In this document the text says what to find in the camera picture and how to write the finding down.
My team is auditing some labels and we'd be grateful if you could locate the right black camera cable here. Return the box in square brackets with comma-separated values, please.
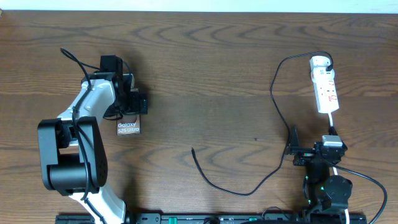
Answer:
[323, 158, 388, 224]

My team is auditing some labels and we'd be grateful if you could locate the black USB charging cable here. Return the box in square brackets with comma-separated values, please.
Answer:
[190, 51, 334, 197]

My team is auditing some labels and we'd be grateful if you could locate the white power strip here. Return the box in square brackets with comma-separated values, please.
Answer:
[311, 67, 339, 114]

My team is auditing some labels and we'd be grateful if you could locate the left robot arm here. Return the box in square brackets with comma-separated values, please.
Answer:
[37, 55, 147, 223]

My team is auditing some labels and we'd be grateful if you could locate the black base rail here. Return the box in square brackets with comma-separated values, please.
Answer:
[54, 212, 367, 224]

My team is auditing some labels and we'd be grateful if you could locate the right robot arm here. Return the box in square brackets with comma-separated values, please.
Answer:
[287, 127, 353, 224]

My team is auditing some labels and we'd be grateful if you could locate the left black camera cable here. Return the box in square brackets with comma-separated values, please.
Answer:
[60, 47, 108, 224]

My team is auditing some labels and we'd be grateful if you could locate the black camera cable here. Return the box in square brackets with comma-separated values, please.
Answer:
[323, 158, 388, 224]
[60, 47, 108, 224]

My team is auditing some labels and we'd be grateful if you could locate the white power strip cord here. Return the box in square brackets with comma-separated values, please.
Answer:
[328, 112, 350, 224]

